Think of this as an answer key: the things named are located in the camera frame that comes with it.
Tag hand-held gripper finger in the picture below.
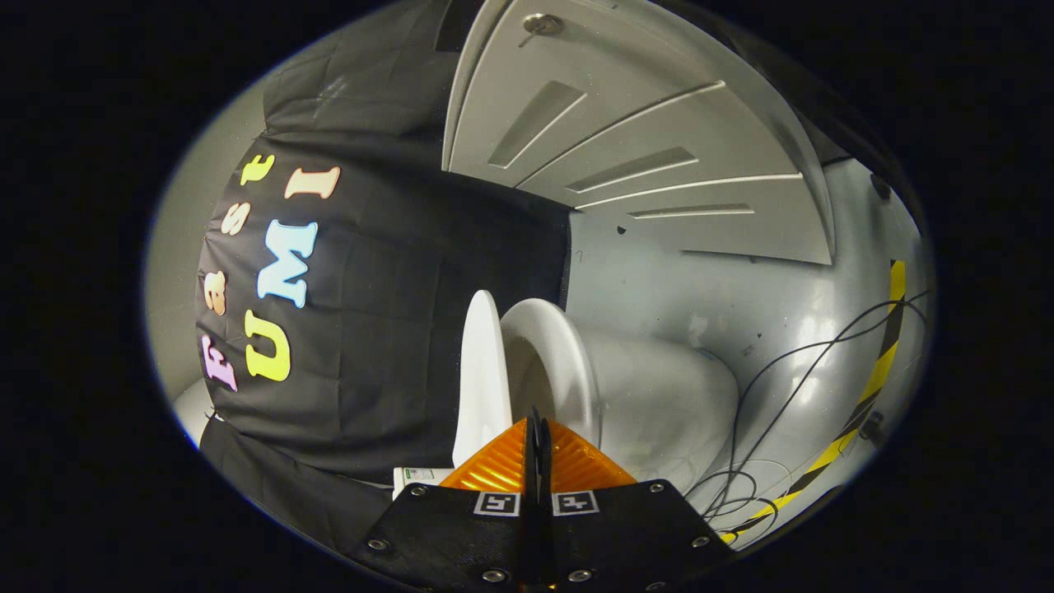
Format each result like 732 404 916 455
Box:
354 408 540 593
539 412 734 593

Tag black backdrop cloth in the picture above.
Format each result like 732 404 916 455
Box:
198 0 573 565

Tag yellow black hazard tape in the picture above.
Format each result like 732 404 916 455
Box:
721 259 907 544

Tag white panelled door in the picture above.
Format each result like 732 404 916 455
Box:
442 0 837 266

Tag black floor cables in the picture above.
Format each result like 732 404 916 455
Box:
686 290 931 530

